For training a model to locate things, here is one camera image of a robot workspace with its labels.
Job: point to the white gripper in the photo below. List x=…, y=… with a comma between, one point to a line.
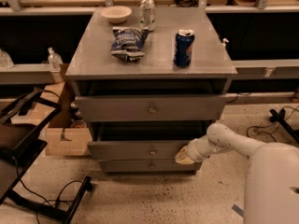
x=193, y=152

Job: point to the grey drawer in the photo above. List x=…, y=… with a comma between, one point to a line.
x=151, y=108
x=144, y=140
x=147, y=166

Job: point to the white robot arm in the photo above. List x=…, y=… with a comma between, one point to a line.
x=272, y=179

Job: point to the grey top drawer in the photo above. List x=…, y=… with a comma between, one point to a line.
x=151, y=108

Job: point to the grey wooden drawer cabinet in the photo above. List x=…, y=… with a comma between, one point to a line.
x=95, y=72

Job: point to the grey bottom drawer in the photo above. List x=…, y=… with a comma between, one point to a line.
x=147, y=166

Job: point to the black stand base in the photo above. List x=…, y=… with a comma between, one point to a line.
x=280, y=118

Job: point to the blue soda can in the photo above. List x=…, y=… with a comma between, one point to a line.
x=183, y=47

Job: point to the blue chip bag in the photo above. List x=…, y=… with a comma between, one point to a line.
x=129, y=43

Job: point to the cardboard box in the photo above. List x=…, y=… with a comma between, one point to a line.
x=64, y=139

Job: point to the silver green soda can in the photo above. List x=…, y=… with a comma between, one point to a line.
x=147, y=14

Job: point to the white ceramic bowl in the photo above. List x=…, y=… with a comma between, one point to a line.
x=116, y=14

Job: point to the clear sanitizer pump bottle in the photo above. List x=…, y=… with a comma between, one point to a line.
x=54, y=59

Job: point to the black metal cart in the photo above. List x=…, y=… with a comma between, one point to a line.
x=20, y=145

